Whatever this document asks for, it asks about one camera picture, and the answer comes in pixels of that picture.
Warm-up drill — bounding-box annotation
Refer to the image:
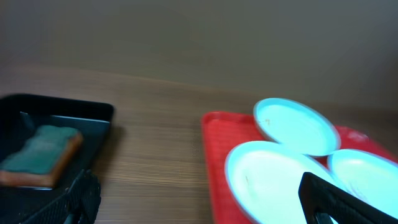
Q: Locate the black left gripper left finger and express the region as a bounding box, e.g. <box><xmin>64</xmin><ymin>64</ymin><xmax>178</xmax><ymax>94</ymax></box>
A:
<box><xmin>21</xmin><ymin>170</ymin><xmax>101</xmax><ymax>224</ymax></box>

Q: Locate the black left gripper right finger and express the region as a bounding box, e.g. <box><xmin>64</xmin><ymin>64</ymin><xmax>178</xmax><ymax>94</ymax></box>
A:
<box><xmin>298</xmin><ymin>172</ymin><xmax>397</xmax><ymax>224</ymax></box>

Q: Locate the green and orange sponge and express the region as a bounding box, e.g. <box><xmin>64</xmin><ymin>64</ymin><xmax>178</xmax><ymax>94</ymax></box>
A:
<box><xmin>1</xmin><ymin>125</ymin><xmax>83</xmax><ymax>189</ymax></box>

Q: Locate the light blue plate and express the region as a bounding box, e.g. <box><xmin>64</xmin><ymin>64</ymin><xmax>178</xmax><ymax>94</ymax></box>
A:
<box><xmin>253</xmin><ymin>98</ymin><xmax>341</xmax><ymax>157</ymax></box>
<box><xmin>224</xmin><ymin>141</ymin><xmax>342</xmax><ymax>224</ymax></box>
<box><xmin>327</xmin><ymin>149</ymin><xmax>397</xmax><ymax>218</ymax></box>

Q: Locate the light blue plate back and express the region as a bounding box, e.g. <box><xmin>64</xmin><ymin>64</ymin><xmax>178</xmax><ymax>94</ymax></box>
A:
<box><xmin>253</xmin><ymin>98</ymin><xmax>341</xmax><ymax>157</ymax></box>

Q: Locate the red serving tray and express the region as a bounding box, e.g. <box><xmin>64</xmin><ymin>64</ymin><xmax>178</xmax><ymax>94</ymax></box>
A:
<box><xmin>201</xmin><ymin>111</ymin><xmax>397</xmax><ymax>224</ymax></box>

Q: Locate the black water tray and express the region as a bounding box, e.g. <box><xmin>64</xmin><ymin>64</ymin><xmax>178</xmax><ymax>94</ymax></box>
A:
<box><xmin>1</xmin><ymin>93</ymin><xmax>114</xmax><ymax>223</ymax></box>

